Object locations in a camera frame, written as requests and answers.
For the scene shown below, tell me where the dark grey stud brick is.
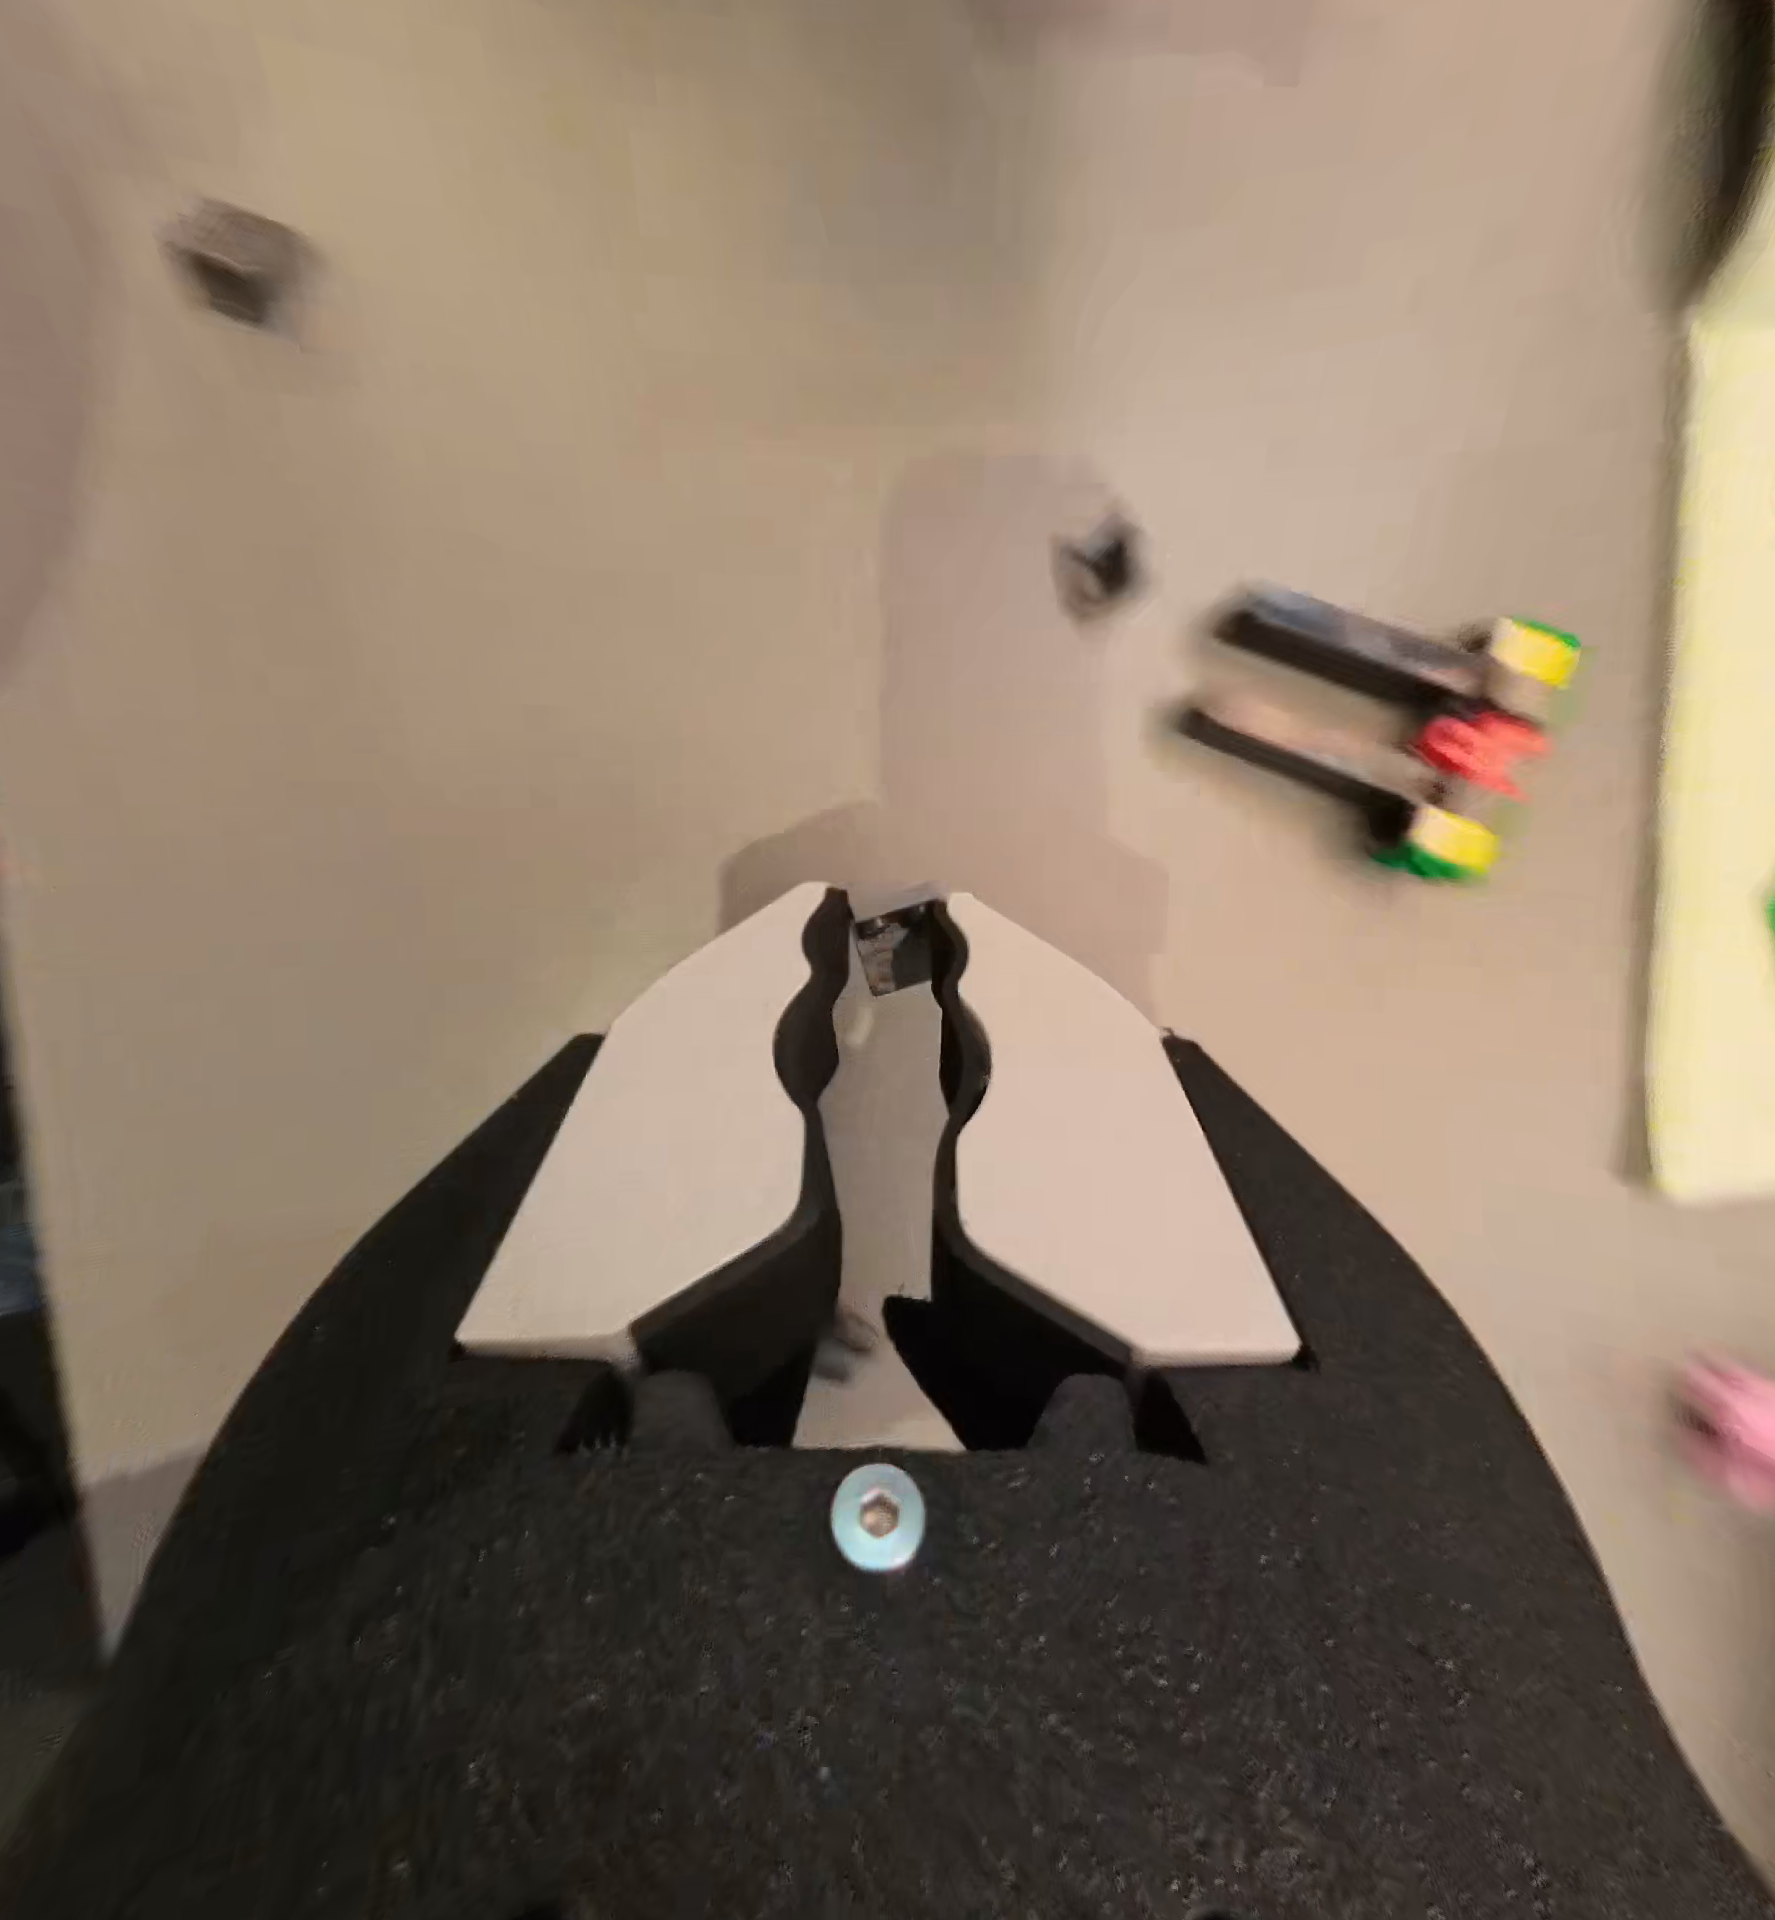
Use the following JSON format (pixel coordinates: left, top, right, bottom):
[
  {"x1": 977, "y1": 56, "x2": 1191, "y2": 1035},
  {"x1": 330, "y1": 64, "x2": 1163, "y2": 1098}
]
[{"x1": 160, "y1": 194, "x2": 320, "y2": 338}]

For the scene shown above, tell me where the small grey bracket brick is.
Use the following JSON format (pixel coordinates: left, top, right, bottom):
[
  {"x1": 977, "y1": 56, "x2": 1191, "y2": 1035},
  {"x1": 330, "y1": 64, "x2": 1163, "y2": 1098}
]
[
  {"x1": 1054, "y1": 510, "x2": 1146, "y2": 622},
  {"x1": 848, "y1": 883, "x2": 936, "y2": 1001}
]

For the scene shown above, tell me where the building instruction booklet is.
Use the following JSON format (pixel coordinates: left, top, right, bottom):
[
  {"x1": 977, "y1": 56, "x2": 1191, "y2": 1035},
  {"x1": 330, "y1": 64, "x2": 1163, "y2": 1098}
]
[{"x1": 1641, "y1": 0, "x2": 1775, "y2": 1202}]

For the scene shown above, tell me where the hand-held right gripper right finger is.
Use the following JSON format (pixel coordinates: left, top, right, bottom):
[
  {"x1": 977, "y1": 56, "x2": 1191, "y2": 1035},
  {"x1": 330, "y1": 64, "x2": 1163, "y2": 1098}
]
[{"x1": 882, "y1": 888, "x2": 1302, "y2": 1454}]

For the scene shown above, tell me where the pink toy pig figure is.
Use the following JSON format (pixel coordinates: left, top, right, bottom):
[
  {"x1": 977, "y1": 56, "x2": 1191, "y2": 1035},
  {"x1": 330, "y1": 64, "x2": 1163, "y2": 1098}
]
[{"x1": 1673, "y1": 1350, "x2": 1775, "y2": 1560}]

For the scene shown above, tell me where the black and green brick assembly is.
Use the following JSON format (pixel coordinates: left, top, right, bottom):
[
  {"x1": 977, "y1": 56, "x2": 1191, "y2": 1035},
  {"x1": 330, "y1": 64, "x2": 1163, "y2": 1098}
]
[{"x1": 1172, "y1": 584, "x2": 1587, "y2": 885}]

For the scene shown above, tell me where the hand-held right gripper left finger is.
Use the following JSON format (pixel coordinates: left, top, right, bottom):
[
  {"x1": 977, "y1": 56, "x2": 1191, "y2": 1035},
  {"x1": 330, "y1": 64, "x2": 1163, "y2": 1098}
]
[{"x1": 454, "y1": 883, "x2": 848, "y2": 1450}]

